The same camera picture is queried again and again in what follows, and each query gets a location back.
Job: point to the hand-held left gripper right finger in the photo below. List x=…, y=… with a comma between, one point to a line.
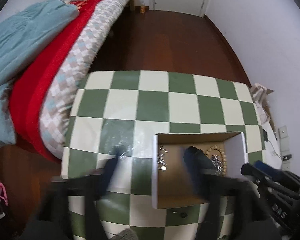
x=195, y=163

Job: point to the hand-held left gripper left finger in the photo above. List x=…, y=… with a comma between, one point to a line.
x=109, y=172

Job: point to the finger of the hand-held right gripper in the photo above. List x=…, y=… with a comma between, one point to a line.
x=267, y=167
x=258, y=177

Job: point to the clear plastic bag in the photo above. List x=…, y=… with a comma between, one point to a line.
x=120, y=135

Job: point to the brown cardboard box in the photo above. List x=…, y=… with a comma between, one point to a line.
x=262, y=97

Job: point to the green white checkered tablecloth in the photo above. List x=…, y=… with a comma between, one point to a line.
x=152, y=100

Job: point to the diamond pattern quilt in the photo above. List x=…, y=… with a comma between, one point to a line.
x=72, y=80

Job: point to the red blanket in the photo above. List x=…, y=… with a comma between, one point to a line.
x=37, y=100

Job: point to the pink clothes hanger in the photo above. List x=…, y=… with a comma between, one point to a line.
x=2, y=192

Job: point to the light blue blanket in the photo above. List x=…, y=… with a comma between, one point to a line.
x=22, y=35

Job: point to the small orange bottle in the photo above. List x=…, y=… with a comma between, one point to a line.
x=142, y=9

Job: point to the white wall socket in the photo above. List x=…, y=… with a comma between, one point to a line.
x=282, y=132

